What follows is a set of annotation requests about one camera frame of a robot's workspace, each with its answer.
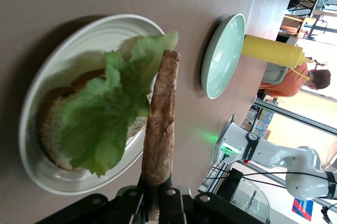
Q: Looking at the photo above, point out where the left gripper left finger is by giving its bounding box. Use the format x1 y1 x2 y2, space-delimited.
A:
36 176 148 224

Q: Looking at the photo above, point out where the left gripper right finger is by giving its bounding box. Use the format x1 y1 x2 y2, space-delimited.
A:
157 174 264 224

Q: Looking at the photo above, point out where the green lettuce leaf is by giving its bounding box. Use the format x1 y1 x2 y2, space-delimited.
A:
58 30 179 177

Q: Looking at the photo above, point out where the bread slice with brown crust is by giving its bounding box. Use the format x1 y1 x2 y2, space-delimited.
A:
39 68 150 171
142 49 182 222

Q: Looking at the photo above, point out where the mint green plate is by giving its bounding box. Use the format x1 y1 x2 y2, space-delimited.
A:
201 13 246 100

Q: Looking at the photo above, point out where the beige plate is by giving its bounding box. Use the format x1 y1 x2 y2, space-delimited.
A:
18 14 169 196

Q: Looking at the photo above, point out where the clear curved acrylic guard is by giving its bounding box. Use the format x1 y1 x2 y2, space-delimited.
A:
229 176 272 223

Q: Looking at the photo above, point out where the blue red printed sign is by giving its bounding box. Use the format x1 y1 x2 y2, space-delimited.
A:
291 197 315 221

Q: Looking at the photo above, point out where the person in orange shirt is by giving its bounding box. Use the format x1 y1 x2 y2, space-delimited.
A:
259 62 332 98

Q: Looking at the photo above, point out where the yellow squeeze bottle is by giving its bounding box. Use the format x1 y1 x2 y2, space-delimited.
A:
241 34 315 80

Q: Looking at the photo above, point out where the cardboard box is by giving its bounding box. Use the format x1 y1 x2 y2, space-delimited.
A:
280 14 306 35

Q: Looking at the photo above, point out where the thin black cable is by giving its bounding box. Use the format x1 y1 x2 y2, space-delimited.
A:
207 163 337 190

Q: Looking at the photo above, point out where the long aluminium frame beam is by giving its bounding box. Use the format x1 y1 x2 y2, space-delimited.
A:
254 98 337 138

